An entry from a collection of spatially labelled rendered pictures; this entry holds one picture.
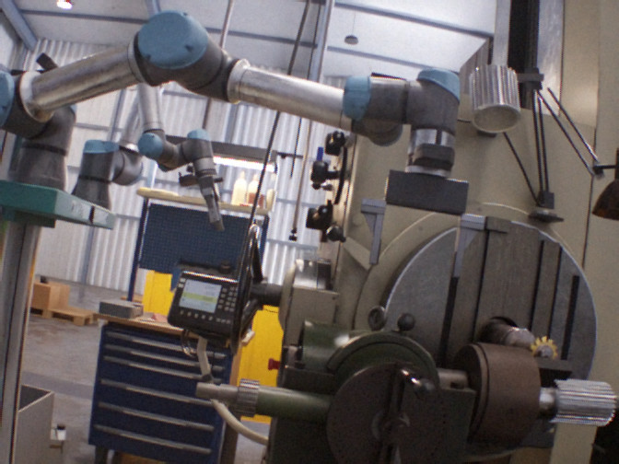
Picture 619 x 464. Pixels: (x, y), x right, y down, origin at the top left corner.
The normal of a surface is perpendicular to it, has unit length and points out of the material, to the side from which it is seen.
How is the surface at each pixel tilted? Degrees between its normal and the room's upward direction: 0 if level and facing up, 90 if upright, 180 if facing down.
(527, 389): 70
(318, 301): 90
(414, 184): 90
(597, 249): 90
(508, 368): 51
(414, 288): 90
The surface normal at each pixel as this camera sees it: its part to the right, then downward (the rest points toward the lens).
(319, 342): 0.14, -0.70
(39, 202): 0.12, -0.03
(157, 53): -0.11, -0.10
